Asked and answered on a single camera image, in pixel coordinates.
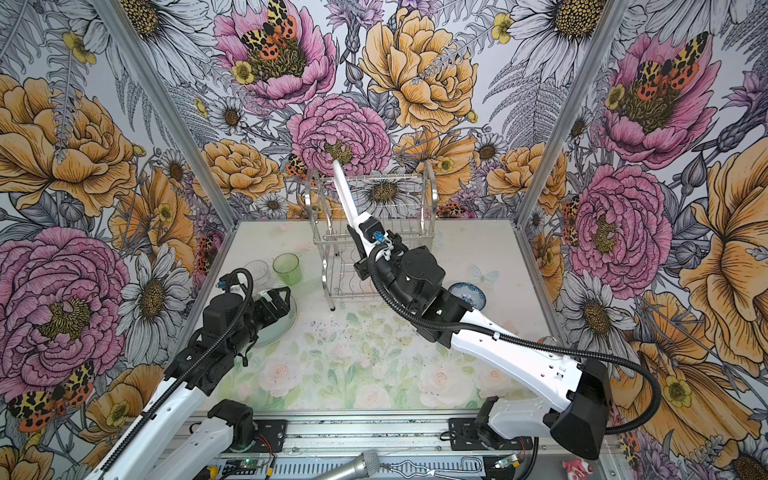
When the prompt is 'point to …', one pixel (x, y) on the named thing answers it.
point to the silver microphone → (367, 465)
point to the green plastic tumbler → (287, 266)
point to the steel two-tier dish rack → (404, 204)
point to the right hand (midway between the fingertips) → (352, 233)
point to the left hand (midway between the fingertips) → (278, 305)
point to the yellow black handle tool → (213, 471)
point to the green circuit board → (240, 466)
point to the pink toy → (577, 469)
